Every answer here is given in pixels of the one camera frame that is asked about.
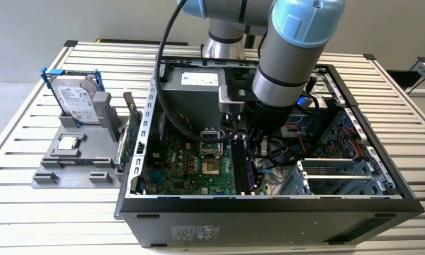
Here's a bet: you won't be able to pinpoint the grey metal disk bay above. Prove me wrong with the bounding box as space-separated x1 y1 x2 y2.
279 157 395 198

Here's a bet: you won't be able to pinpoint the green graphics card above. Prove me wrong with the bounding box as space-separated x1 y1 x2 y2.
115 89 144 173

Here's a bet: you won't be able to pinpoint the grey parts rack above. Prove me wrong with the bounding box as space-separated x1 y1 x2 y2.
31 91 129 190

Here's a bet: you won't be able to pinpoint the grey power supply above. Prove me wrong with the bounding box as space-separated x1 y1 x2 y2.
159 66 228 131

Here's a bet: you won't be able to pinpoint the black case fan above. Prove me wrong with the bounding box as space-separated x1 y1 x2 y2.
148 127 168 172

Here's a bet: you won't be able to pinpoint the orange data wire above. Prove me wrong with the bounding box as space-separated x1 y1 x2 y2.
285 122 308 155

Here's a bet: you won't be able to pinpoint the black open PC case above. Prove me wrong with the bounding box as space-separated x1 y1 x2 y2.
113 55 425 250

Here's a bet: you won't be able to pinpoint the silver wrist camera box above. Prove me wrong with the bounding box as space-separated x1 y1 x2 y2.
219 85 248 106

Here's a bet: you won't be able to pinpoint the black box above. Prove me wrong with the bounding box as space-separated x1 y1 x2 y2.
385 69 421 94

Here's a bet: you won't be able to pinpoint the CPU socket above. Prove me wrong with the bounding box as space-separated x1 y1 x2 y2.
200 157 223 176

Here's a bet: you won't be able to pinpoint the metal socket cover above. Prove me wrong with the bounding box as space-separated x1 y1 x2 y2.
199 126 224 158

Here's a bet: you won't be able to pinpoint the hard disk in blue carrier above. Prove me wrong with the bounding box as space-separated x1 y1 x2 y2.
40 67 107 129

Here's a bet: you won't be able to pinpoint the thick black cable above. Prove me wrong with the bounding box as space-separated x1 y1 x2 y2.
265 142 329 173

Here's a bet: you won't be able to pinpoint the silver CPU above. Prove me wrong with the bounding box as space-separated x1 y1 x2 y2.
56 137 81 151

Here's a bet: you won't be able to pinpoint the green motherboard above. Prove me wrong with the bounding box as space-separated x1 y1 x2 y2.
143 113 271 197

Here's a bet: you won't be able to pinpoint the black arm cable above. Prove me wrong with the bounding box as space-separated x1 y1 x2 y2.
155 0 251 143

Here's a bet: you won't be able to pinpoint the black camera bracket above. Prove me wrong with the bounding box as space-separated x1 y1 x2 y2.
227 86 259 104

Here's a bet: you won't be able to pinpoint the red yellow power wires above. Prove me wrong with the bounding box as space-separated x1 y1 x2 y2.
332 126 365 162

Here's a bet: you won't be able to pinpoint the black RAM slot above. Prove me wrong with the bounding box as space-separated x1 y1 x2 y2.
231 137 243 196
235 137 248 196

